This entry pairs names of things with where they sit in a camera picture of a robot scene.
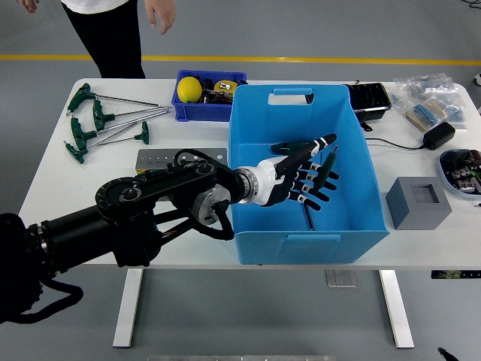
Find small bag of blue parts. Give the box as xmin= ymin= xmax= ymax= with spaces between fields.
xmin=445 ymin=105 xmax=470 ymax=132

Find small dark blue bin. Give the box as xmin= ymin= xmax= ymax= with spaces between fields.
xmin=171 ymin=69 xmax=249 ymax=123

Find clear plastic component bags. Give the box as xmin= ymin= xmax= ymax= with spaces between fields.
xmin=390 ymin=73 xmax=470 ymax=114

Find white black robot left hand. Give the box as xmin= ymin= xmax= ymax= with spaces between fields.
xmin=255 ymin=133 xmax=340 ymax=212

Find person's left hand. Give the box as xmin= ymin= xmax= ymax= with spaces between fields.
xmin=144 ymin=0 xmax=178 ymax=36

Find white table leg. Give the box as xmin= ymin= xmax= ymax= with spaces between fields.
xmin=378 ymin=269 xmax=415 ymax=350
xmin=112 ymin=268 xmax=144 ymax=349

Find yellow tape measure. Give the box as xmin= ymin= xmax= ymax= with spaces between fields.
xmin=213 ymin=80 xmax=238 ymax=95

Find large green T-handle wrench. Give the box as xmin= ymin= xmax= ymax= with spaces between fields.
xmin=270 ymin=141 xmax=316 ymax=231

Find green grey wrench rack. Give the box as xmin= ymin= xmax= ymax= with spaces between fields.
xmin=135 ymin=147 xmax=229 ymax=176

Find yellow lemon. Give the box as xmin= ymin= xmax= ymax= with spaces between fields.
xmin=177 ymin=76 xmax=204 ymax=103

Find grey hollow cube block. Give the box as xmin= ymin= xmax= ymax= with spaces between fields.
xmin=386 ymin=176 xmax=453 ymax=231

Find black plastic tray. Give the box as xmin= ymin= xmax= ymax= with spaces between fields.
xmin=344 ymin=82 xmax=394 ymax=123

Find black power adapter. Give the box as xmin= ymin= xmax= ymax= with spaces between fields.
xmin=423 ymin=122 xmax=457 ymax=151

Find black adapter cable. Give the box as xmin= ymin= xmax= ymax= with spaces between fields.
xmin=365 ymin=137 xmax=428 ymax=150

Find large light blue plastic box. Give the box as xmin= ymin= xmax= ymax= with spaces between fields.
xmin=228 ymin=84 xmax=391 ymax=266

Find black table control panel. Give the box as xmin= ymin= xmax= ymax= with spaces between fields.
xmin=431 ymin=270 xmax=481 ymax=280

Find blue resistor strip pack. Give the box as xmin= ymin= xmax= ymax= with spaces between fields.
xmin=405 ymin=99 xmax=448 ymax=132

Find light blue bowl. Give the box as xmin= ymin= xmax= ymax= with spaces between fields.
xmin=438 ymin=149 xmax=481 ymax=199

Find dark brown tool clutter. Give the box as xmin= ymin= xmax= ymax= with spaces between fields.
xmin=201 ymin=91 xmax=234 ymax=105

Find small green T-handle wrench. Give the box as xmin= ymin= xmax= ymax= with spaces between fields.
xmin=86 ymin=120 xmax=150 ymax=148
xmin=313 ymin=144 xmax=339 ymax=193

